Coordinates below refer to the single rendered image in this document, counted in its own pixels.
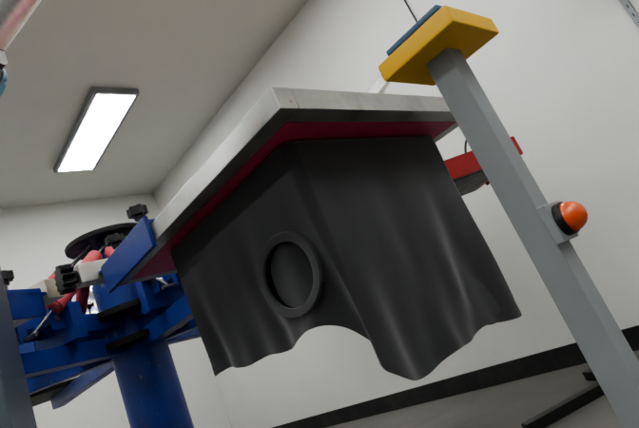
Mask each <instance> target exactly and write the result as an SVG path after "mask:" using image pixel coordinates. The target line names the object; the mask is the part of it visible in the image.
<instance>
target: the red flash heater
mask: <svg viewBox="0 0 639 428"><path fill-rule="evenodd" d="M511 139H512V141H513V143H514V145H515V147H516V148H517V150H518V152H519V154H520V155H522V154H523V151H522V149H521V148H520V146H519V144H518V143H517V141H516V140H515V138H514V137H513V136H512V137H511ZM444 163H445V165H446V166H447V168H448V170H449V173H450V175H451V177H452V179H453V181H454V183H455V185H456V187H457V189H458V191H459V193H460V195H461V196H464V195H466V194H469V193H471V192H474V191H477V190H478V189H479V188H480V187H482V186H483V185H484V184H486V185H489V184H490V183H489V181H488V179H487V177H486V175H485V173H484V172H483V170H482V168H481V166H480V164H479V162H478V161H477V159H476V157H475V155H474V153H473V152H472V151H469V152H466V153H463V154H460V155H458V156H455V157H453V158H450V159H447V160H444Z"/></svg>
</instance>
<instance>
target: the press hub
mask: <svg viewBox="0 0 639 428"><path fill-rule="evenodd" d="M136 224H137V223H123V224H113V225H108V226H104V227H101V228H98V229H95V230H92V231H89V232H88V233H86V234H83V235H81V236H79V237H77V238H76V239H74V240H73V241H71V242H70V243H69V244H68V245H67V246H66V248H65V253H66V256H67V257H68V258H70V259H72V260H75V259H76V258H77V257H78V256H79V255H80V254H81V253H82V252H83V251H84V250H85V249H86V248H87V247H88V246H89V245H90V248H89V249H88V250H87V253H88V252H90V251H92V250H97V251H99V249H100V248H101V246H100V245H99V244H97V243H96V241H98V242H99V243H102V244H104V243H105V238H106V237H107V236H108V235H112V234H114V233H119V234H120V233H123V234H124V236H127V235H128V233H129V232H130V231H131V230H132V229H133V227H134V226H135V225H136ZM87 253H86V254H85V255H84V256H83V257H82V258H81V260H83V259H84V258H85V257H86V255H87ZM81 260H80V261H81ZM91 289H92V293H93V296H94V300H95V302H96V306H97V309H98V313H97V318H98V319H99V320H103V319H110V318H118V317H119V319H120V322H121V325H122V326H120V327H118V328H116V329H114V330H112V331H110V332H108V333H105V337H106V338H111V337H117V336H122V335H125V336H124V337H123V338H120V339H118V340H115V341H113V342H110V343H108V344H106V350H107V351H110V350H114V349H119V348H124V347H127V348H128V352H125V353H124V354H122V355H120V356H118V357H116V358H112V364H113V367H114V371H115V375H116V378H117V381H118V384H119V388H120V391H121V395H122V399H123V402H124V406H125V408H126V414H127V418H128V422H129V425H130V428H194V425H193V422H192V418H191V416H190V413H189V410H188V407H187V403H186V400H185V397H184V392H183V388H182V386H181V383H180V380H179V377H178V374H177V370H176V367H175V364H174V361H173V359H172V355H171V352H170V349H169V346H168V343H167V340H165V339H163V340H161V341H159V342H158V343H156V344H153V345H149V346H148V347H145V348H142V346H141V344H140V341H141V340H143V339H144V338H146V337H147V336H148V335H150V332H149V329H148V328H147V329H144V330H141V329H143V328H144V327H145V326H146V325H148V324H149V323H150V322H151V321H153V320H154V319H156V318H157V317H158V316H157V314H156V312H155V313H153V314H152V315H151V316H150V317H148V318H144V319H140V320H137V321H134V320H133V318H132V314H131V312H132V311H133V310H134V309H136V308H137V307H138V306H139V305H140V304H141V301H140V299H138V298H139V295H138V291H137V288H136V285H135V283H130V284H126V285H122V286H118V287H116V288H115V289H114V290H113V291H112V292H111V293H107V287H106V283H100V284H96V285H93V286H92V288H91ZM99 312H100V313H99ZM140 330H141V331H140Z"/></svg>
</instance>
